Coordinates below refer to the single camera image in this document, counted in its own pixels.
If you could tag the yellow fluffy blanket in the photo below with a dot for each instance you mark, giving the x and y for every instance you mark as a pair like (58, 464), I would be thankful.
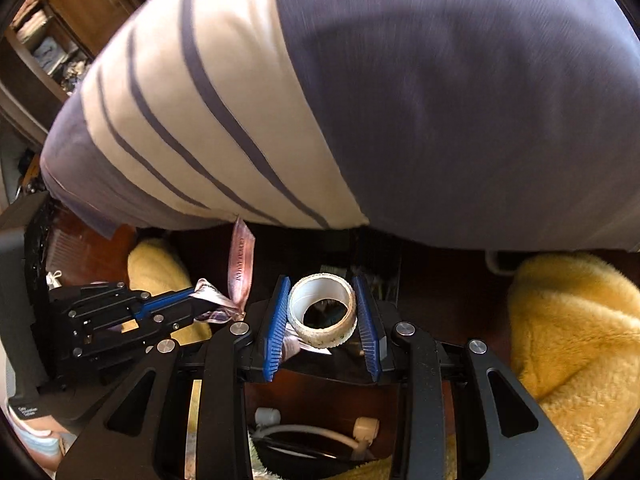
(575, 335)

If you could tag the wooden shelf with folded clothes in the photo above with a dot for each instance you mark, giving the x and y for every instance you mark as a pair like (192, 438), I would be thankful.
(45, 45)

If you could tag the blue white striped blanket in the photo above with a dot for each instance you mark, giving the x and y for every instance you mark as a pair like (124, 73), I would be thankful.
(400, 110)

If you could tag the pink ribbon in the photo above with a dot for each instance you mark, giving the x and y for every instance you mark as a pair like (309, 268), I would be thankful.
(240, 260)

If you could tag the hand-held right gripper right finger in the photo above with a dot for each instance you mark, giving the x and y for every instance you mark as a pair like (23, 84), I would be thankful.
(366, 330)

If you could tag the patterned white tape roll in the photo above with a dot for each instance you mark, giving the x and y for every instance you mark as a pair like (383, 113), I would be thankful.
(320, 336)

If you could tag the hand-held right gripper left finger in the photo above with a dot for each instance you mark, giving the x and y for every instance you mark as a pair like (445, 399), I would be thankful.
(276, 330)

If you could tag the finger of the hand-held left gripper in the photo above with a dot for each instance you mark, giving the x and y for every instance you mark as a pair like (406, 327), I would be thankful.
(175, 320)
(167, 301)

